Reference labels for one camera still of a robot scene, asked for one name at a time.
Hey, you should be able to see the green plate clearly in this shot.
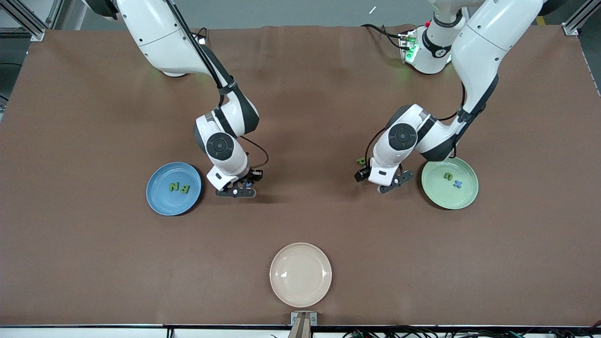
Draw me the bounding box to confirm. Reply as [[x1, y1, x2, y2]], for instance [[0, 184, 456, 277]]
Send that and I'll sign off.
[[421, 157, 479, 210]]

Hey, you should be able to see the blue plate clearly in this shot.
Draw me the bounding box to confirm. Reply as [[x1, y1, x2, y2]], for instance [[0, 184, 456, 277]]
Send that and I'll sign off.
[[146, 162, 203, 217]]

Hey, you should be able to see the cream plate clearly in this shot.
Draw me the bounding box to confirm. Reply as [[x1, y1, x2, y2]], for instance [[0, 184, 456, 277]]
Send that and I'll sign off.
[[270, 242, 332, 308]]

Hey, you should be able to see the brown table mat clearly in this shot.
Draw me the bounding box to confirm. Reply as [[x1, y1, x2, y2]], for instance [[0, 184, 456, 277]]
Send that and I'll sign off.
[[0, 24, 601, 327]]

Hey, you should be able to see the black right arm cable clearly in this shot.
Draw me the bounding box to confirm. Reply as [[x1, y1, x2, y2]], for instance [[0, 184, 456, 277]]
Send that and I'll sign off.
[[162, 0, 270, 170]]

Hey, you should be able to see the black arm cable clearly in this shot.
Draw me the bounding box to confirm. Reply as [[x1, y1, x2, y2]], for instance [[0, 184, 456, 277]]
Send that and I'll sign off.
[[162, 0, 270, 170], [364, 80, 468, 166]]

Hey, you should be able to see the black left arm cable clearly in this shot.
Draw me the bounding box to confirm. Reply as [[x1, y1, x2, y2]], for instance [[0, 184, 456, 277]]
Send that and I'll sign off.
[[364, 80, 468, 166]]

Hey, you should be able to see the grey camera pole bracket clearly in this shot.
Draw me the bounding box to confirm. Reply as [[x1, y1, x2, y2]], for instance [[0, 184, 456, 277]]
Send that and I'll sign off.
[[289, 311, 318, 338]]

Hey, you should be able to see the black left base cable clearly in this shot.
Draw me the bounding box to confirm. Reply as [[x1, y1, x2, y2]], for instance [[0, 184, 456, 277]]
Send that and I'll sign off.
[[361, 23, 405, 50]]

